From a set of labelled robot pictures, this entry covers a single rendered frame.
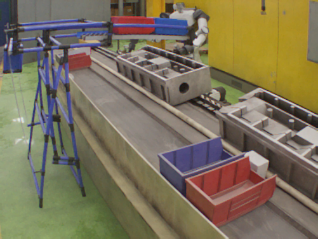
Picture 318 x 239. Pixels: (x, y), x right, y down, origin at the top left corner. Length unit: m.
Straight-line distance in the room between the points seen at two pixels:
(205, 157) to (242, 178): 0.22
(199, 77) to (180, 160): 0.97
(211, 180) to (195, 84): 1.12
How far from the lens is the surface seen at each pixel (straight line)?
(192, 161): 1.38
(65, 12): 8.35
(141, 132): 1.79
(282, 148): 1.32
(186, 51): 2.71
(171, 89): 2.10
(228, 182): 1.27
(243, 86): 4.95
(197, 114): 2.03
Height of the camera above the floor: 1.53
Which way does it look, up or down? 24 degrees down
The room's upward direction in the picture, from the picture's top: 1 degrees counter-clockwise
